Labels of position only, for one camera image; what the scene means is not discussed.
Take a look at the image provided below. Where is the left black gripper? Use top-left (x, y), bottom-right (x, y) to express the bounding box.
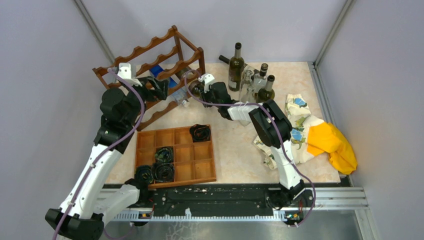
top-left (121, 74), bottom-right (169, 126)

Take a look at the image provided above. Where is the dark wine bottle beige label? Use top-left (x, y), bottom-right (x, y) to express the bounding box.
top-left (175, 67), bottom-right (204, 99)

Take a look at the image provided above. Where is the blue square glass bottle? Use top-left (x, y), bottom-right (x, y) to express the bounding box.
top-left (161, 68), bottom-right (190, 108)

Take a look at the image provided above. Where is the dark wine bottle grey label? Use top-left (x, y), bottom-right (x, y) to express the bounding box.
top-left (228, 42), bottom-right (245, 92)

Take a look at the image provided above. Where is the brown wooden wine rack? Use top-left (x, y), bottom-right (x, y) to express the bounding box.
top-left (92, 25), bottom-right (206, 131)

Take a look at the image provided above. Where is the wooden compartment tray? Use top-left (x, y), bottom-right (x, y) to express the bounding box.
top-left (134, 126), bottom-right (217, 190)

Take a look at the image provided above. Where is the clear glass bottle front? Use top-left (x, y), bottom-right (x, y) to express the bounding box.
top-left (239, 86), bottom-right (256, 103)

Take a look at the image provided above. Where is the clear glass bottle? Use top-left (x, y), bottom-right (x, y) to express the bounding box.
top-left (239, 86), bottom-right (256, 103)
top-left (239, 69), bottom-right (254, 99)

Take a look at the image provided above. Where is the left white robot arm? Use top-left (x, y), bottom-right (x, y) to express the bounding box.
top-left (45, 76), bottom-right (169, 240)

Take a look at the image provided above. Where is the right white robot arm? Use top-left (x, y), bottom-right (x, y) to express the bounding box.
top-left (188, 80), bottom-right (305, 206)

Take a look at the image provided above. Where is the clear glass bottle back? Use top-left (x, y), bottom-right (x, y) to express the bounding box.
top-left (239, 69), bottom-right (254, 99)

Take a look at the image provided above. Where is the lying green wine bottle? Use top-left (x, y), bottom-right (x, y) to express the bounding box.
top-left (218, 54), bottom-right (261, 78)

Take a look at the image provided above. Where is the dark green wine bottle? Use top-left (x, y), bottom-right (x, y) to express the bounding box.
top-left (256, 74), bottom-right (275, 103)

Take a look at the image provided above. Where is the rolled tie orange pattern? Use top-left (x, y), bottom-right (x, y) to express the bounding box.
top-left (189, 124), bottom-right (211, 143)

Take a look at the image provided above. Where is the rolled dark blue tie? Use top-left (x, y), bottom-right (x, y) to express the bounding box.
top-left (152, 162), bottom-right (175, 183)

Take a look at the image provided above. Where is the rolled dark green tie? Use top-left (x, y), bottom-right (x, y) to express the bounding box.
top-left (134, 165), bottom-right (154, 185)

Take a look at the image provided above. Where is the dinosaur print white cloth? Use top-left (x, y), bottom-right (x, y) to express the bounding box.
top-left (253, 93), bottom-right (326, 171)

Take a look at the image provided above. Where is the yellow cloth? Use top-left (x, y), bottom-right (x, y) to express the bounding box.
top-left (306, 122), bottom-right (358, 175)

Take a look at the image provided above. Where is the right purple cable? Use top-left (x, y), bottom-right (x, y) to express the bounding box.
top-left (183, 69), bottom-right (317, 228)

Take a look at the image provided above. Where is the purple cable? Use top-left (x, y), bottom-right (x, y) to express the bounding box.
top-left (183, 69), bottom-right (317, 228)
top-left (51, 67), bottom-right (147, 240)

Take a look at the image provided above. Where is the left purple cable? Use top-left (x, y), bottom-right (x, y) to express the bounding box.
top-left (51, 67), bottom-right (147, 240)

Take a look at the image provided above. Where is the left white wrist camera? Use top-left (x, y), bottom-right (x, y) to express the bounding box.
top-left (111, 62), bottom-right (143, 87)

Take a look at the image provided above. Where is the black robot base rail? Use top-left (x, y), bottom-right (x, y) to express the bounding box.
top-left (114, 183), bottom-right (369, 227)

